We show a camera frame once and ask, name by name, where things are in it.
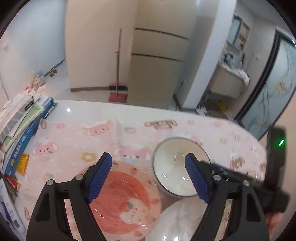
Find yellow packet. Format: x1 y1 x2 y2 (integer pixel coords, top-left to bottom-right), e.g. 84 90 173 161
16 153 29 176

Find red packet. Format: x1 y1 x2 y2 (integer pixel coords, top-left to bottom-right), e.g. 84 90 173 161
4 174 21 197

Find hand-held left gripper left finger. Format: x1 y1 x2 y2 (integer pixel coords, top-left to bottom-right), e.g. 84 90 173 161
26 152 113 241

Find blue and white box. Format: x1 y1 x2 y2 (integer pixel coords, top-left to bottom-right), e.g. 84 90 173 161
0 181 26 241

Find beige vanity cabinet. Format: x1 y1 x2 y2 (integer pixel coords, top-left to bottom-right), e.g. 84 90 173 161
207 64 249 99

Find white plate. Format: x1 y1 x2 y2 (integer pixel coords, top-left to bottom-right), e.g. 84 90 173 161
146 197 232 241

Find stack of books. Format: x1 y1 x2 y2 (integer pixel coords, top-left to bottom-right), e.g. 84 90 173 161
0 93 58 176

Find white bowl with dark rim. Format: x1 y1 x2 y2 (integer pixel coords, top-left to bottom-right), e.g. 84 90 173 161
153 137 211 197

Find beige refrigerator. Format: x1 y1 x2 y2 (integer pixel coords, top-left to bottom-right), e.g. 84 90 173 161
127 27 191 108

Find red dustpan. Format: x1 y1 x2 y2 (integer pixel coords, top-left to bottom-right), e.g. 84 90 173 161
108 92 128 104

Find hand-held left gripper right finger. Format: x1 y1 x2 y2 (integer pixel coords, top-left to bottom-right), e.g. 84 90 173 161
184 153 270 241

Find pile of snack bags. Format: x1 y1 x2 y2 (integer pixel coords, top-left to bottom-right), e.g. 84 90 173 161
25 70 48 93

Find printed glass sliding door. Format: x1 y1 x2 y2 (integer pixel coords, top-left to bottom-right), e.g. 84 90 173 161
236 30 296 141

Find pink patterned glass plate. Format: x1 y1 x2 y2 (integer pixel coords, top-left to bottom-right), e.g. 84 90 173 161
85 160 162 241

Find mirror cabinet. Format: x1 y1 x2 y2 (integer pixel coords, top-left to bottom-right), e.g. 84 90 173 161
228 14 251 50

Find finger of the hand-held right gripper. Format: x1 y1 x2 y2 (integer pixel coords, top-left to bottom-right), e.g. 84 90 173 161
200 161 266 193

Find pile of clothes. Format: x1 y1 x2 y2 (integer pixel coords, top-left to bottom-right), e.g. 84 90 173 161
218 51 251 86

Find pink cartoon print tablecloth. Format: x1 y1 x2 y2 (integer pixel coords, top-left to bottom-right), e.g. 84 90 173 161
17 118 269 241

